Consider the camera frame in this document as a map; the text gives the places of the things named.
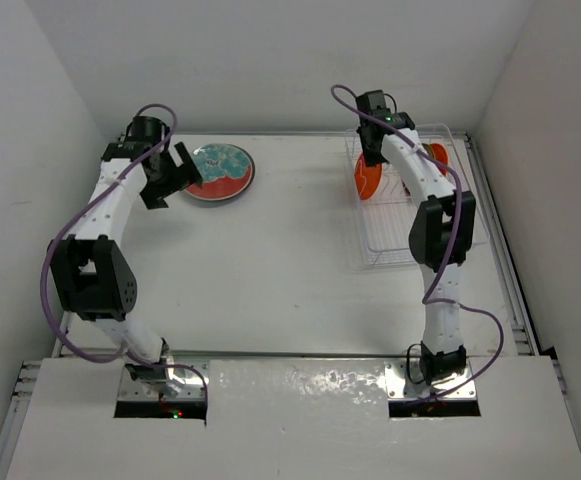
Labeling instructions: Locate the clear wire dish rack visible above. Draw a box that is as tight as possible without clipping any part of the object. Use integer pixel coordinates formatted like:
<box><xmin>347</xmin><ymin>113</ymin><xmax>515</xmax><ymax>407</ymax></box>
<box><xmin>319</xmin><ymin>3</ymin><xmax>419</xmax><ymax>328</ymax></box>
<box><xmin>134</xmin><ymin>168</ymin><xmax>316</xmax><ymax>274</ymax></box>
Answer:
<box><xmin>355</xmin><ymin>123</ymin><xmax>476</xmax><ymax>268</ymax></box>

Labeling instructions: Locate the red and blue plate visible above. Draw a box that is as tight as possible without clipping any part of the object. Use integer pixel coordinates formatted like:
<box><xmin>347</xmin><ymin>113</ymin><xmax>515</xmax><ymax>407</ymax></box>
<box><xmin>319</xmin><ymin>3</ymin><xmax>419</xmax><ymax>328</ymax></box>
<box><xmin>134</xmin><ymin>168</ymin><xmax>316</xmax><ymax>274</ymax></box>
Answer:
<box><xmin>185</xmin><ymin>143</ymin><xmax>256</xmax><ymax>202</ymax></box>

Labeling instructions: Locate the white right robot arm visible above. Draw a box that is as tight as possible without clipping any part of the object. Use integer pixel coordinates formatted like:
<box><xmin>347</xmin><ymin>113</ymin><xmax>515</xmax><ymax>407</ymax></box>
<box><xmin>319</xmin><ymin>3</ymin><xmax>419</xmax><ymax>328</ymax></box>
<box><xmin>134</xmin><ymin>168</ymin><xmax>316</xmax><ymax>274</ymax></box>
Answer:
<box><xmin>330</xmin><ymin>84</ymin><xmax>476</xmax><ymax>385</ymax></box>

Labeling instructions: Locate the orange plate yellow pattern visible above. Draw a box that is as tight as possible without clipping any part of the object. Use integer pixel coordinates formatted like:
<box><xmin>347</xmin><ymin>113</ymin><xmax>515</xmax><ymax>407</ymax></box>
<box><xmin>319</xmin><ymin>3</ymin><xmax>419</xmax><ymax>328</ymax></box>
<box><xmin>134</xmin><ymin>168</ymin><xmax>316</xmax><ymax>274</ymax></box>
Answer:
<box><xmin>424</xmin><ymin>143</ymin><xmax>449</xmax><ymax>165</ymax></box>

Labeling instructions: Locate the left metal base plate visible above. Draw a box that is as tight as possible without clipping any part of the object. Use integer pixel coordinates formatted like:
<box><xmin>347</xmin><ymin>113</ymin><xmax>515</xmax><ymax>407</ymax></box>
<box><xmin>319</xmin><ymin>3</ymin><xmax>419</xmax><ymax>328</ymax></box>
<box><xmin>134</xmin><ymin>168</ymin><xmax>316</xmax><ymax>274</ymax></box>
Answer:
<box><xmin>117</xmin><ymin>363</ymin><xmax>209</xmax><ymax>403</ymax></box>

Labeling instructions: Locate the white front cover board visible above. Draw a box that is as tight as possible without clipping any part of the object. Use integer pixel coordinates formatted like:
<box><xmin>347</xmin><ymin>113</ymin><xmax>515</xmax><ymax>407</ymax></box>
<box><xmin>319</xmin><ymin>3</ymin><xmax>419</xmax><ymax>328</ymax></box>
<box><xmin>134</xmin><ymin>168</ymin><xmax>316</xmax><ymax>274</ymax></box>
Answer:
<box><xmin>8</xmin><ymin>357</ymin><xmax>581</xmax><ymax>479</ymax></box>

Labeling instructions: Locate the orange plate with white line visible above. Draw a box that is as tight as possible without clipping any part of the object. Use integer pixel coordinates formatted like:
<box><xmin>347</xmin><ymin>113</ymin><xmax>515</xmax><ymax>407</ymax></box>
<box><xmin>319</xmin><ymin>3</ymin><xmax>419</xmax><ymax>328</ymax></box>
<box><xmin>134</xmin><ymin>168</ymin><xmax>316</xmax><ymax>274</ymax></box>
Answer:
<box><xmin>354</xmin><ymin>153</ymin><xmax>383</xmax><ymax>201</ymax></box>

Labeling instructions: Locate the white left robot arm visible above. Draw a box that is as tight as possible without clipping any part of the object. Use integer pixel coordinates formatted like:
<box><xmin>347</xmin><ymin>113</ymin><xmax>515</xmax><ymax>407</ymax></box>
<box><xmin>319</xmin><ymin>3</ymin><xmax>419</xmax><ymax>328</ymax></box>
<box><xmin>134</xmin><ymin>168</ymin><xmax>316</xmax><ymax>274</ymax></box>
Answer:
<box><xmin>46</xmin><ymin>111</ymin><xmax>203</xmax><ymax>392</ymax></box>

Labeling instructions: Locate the metal base plate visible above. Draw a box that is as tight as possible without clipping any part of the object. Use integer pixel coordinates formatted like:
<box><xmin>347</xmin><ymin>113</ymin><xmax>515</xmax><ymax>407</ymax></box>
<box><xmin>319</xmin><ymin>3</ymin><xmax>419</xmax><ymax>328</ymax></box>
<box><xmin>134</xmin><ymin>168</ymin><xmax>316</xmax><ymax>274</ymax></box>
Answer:
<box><xmin>117</xmin><ymin>363</ymin><xmax>209</xmax><ymax>403</ymax></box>
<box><xmin>384</xmin><ymin>357</ymin><xmax>477</xmax><ymax>400</ymax></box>

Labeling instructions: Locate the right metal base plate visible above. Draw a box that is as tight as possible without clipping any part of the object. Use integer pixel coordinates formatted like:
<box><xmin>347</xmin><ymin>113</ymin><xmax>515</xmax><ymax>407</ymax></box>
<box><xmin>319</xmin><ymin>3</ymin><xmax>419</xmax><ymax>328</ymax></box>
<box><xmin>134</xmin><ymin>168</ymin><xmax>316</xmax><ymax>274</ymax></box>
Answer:
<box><xmin>384</xmin><ymin>357</ymin><xmax>477</xmax><ymax>400</ymax></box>

